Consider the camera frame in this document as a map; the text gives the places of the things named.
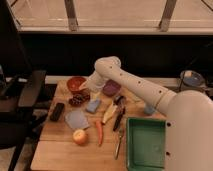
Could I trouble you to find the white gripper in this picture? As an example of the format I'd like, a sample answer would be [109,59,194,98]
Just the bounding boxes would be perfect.
[79,73,104,92]

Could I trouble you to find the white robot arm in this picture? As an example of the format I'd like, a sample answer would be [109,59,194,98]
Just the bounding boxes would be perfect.
[82,56,213,171]

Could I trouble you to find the blue cup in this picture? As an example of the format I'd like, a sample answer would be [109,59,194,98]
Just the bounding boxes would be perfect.
[144,104,156,115]

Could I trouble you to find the purple bowl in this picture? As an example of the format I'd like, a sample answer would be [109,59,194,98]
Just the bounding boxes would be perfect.
[102,80,121,97]

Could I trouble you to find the blue sponge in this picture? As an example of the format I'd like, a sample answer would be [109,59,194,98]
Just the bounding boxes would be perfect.
[86,98,101,113]

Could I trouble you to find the orange-red bowl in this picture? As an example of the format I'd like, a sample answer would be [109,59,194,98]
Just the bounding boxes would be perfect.
[67,76,86,94]

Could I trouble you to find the black brush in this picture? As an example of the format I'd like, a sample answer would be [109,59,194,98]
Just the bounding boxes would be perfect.
[114,95,126,105]

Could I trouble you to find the grey-blue cloth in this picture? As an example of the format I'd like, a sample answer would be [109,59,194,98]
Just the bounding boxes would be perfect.
[65,110,89,130]

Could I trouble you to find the orange carrot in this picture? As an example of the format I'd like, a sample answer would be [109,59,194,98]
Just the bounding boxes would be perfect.
[95,120,104,146]

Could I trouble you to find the black rectangular block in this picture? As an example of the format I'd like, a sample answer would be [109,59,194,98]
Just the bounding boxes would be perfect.
[50,103,65,122]

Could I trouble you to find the apple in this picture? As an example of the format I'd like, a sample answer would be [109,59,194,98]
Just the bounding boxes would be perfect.
[73,129,88,145]

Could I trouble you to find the green plastic tray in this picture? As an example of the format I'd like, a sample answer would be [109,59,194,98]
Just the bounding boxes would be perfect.
[126,118,165,171]

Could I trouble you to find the black chair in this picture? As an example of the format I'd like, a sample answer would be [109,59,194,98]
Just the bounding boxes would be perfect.
[0,0,46,171]

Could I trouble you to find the grey bowl in background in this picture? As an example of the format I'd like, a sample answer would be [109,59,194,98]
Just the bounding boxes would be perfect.
[180,70,204,87]

